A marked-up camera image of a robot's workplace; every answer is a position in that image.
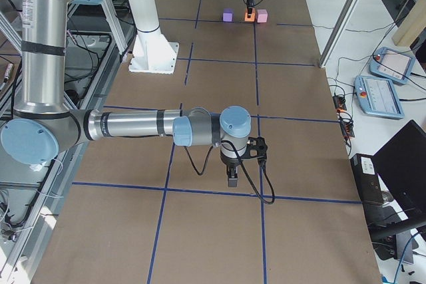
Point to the orange foam block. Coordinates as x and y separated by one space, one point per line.
250 15

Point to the pink foam block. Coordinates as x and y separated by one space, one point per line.
261 16

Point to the purple foam block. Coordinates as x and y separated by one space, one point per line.
228 15

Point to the black computer box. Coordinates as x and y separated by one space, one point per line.
366 179

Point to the near teach pendant tablet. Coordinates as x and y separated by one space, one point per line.
378 97

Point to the teach pendant tablet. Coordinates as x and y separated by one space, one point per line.
391 64
378 97

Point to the far teach pendant tablet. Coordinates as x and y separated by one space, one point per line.
391 64

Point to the black monitor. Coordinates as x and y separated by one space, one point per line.
400 163

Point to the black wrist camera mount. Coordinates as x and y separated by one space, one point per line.
256 147

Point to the white camera stand pillar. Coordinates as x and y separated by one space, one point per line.
151 52

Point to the aluminium frame post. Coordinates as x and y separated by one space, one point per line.
338 29

